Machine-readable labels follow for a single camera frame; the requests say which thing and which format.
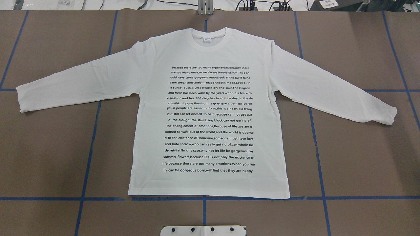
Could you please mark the white long-sleeve printed shirt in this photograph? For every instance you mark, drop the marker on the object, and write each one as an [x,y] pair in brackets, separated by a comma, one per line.
[208,121]

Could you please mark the aluminium frame post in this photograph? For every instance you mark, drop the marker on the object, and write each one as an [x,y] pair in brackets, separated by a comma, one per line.
[205,7]

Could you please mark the white camera stand column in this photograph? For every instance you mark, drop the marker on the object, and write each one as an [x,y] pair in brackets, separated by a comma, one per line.
[225,230]

